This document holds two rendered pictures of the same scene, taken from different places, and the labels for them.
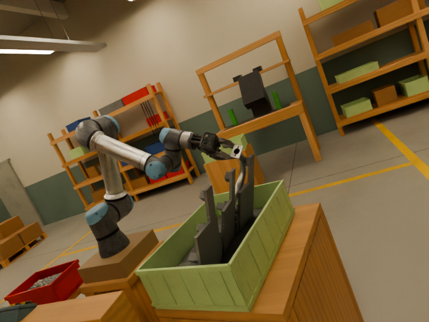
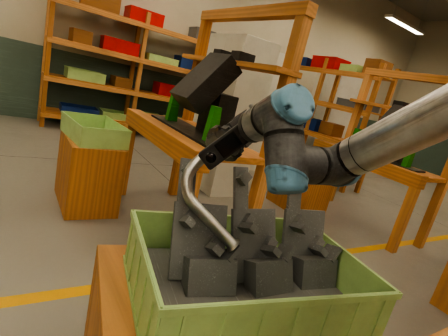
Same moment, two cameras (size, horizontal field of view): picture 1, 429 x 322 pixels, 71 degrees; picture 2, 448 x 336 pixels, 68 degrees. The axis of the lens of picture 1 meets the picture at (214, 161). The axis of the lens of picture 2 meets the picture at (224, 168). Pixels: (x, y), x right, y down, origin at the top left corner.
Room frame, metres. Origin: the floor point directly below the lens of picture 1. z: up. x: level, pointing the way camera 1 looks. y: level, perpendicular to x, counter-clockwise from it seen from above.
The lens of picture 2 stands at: (1.94, 0.40, 1.36)
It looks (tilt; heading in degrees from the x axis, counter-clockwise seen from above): 14 degrees down; 212
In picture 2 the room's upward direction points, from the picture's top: 13 degrees clockwise
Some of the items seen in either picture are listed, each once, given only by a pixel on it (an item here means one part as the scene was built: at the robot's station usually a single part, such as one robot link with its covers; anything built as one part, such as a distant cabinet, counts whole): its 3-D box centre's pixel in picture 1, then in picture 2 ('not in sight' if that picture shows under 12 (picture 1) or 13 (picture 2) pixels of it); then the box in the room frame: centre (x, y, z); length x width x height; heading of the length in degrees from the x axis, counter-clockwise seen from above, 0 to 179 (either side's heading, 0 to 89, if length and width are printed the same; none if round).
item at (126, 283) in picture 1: (124, 266); not in sight; (1.44, 0.62, 0.83); 0.32 x 0.32 x 0.04; 63
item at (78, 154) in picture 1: (121, 154); not in sight; (6.99, 1.90, 1.10); 3.01 x 0.55 x 2.20; 67
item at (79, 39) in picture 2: not in sight; (135, 73); (-2.38, -4.62, 1.14); 3.01 x 0.54 x 2.28; 157
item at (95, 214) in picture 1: (101, 218); not in sight; (1.45, 0.62, 1.10); 0.13 x 0.12 x 0.14; 155
